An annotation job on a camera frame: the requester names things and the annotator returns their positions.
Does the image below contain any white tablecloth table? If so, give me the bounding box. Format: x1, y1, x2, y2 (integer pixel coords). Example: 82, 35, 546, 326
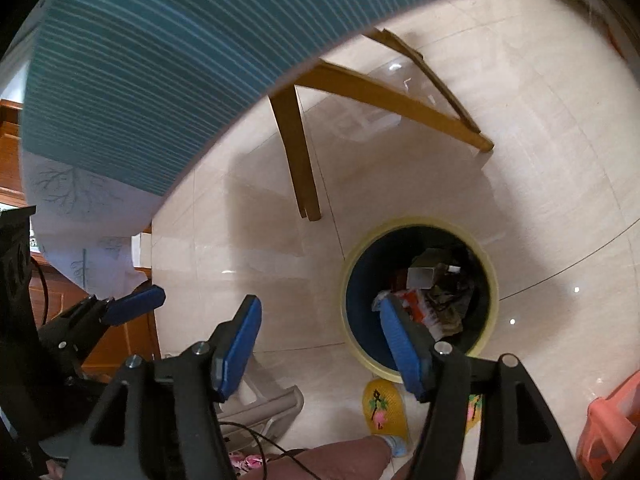
17, 0, 450, 306

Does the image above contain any white open carton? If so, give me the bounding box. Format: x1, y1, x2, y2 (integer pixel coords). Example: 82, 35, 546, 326
406, 264, 437, 289

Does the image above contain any pink plastic stool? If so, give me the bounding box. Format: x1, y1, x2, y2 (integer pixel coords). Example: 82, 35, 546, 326
575, 370, 640, 480

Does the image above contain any pink patterned shoe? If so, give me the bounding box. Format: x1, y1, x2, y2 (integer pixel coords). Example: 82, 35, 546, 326
227, 452, 264, 469

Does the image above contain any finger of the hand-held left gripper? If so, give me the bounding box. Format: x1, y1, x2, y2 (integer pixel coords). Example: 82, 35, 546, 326
37, 285, 167, 366

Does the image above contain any brown wooden door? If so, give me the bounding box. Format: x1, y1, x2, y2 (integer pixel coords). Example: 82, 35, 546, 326
0, 99, 26, 208
30, 260, 162, 383

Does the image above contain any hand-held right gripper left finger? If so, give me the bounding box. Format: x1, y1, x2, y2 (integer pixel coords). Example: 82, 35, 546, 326
70, 294, 263, 480

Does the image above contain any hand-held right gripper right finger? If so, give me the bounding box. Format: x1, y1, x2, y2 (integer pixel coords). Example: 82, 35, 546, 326
379, 294, 581, 480

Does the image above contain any white plastic stool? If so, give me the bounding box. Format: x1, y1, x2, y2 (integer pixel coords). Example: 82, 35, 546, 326
215, 355, 306, 456

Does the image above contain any yellow round waste bin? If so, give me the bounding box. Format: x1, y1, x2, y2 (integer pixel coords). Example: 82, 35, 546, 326
340, 216, 501, 383

